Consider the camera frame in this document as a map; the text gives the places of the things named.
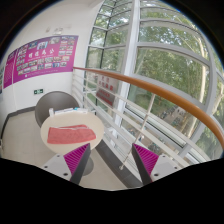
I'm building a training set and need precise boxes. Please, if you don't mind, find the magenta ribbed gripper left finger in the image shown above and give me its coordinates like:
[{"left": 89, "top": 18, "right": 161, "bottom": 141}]
[{"left": 42, "top": 144, "right": 91, "bottom": 185}]

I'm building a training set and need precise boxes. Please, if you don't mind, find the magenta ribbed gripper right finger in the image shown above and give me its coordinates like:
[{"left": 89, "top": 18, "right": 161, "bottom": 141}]
[{"left": 131, "top": 143, "right": 180, "bottom": 185}]

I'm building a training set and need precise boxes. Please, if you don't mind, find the pink folded towel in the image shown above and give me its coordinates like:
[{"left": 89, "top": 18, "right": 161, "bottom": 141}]
[{"left": 47, "top": 124, "right": 96, "bottom": 144}]

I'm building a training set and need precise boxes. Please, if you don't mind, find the round white table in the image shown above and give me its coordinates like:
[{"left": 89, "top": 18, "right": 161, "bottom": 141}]
[{"left": 40, "top": 110, "right": 106, "bottom": 177}]

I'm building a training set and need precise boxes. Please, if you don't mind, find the white box on table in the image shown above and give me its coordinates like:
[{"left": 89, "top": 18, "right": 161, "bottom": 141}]
[{"left": 49, "top": 107, "right": 88, "bottom": 117}]

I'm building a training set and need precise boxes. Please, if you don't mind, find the white metal railing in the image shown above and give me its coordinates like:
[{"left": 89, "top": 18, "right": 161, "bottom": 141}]
[{"left": 72, "top": 69, "right": 189, "bottom": 173}]

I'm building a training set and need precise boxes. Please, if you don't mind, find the grey round-back chair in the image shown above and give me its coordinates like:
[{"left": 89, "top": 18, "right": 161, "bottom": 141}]
[{"left": 35, "top": 91, "right": 79, "bottom": 127}]

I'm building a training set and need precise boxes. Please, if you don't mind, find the wooden handrail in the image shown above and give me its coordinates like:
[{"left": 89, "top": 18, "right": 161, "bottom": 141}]
[{"left": 78, "top": 67, "right": 224, "bottom": 150}]

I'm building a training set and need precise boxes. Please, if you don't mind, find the green exit sign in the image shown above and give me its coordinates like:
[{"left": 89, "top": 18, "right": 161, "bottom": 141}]
[{"left": 34, "top": 89, "right": 44, "bottom": 95}]

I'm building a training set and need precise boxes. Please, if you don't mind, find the red notice on glass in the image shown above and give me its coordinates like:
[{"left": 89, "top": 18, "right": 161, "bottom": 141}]
[{"left": 96, "top": 75, "right": 118, "bottom": 106}]

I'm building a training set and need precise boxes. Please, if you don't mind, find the large magenta wall poster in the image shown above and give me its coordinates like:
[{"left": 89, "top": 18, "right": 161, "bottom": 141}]
[{"left": 13, "top": 35, "right": 78, "bottom": 83}]

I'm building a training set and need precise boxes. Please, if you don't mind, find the narrow magenta wall poster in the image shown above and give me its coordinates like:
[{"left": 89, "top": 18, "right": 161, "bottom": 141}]
[{"left": 3, "top": 51, "right": 17, "bottom": 88}]

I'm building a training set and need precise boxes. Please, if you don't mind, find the white curved window frame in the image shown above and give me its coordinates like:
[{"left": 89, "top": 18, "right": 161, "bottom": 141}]
[{"left": 86, "top": 0, "right": 224, "bottom": 163}]

